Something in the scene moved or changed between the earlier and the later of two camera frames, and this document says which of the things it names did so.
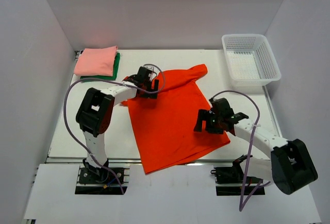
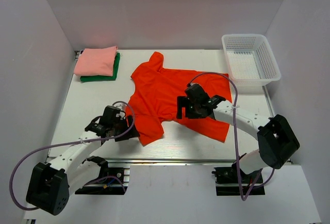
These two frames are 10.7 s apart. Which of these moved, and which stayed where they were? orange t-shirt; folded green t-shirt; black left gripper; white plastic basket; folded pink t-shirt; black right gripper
Moved: black left gripper; black right gripper; orange t-shirt
Stayed: white plastic basket; folded pink t-shirt; folded green t-shirt
